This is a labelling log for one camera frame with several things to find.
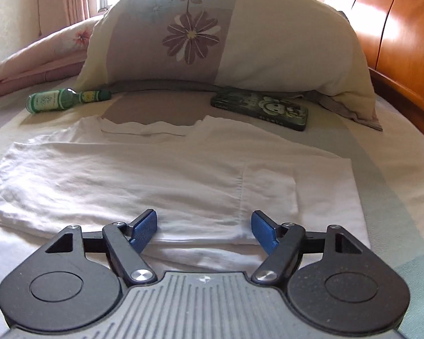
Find white printed t-shirt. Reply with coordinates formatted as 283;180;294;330
0;116;369;271

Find green cartoon phone case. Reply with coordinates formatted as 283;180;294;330
211;88;309;132

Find green glass bottle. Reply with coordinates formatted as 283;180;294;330
26;88;112;114

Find pink folded quilt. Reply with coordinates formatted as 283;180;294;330
0;15;101;97

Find floral beige pillow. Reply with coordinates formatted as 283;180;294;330
75;0;380;129

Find orange wooden headboard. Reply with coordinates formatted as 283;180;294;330
320;0;424;134

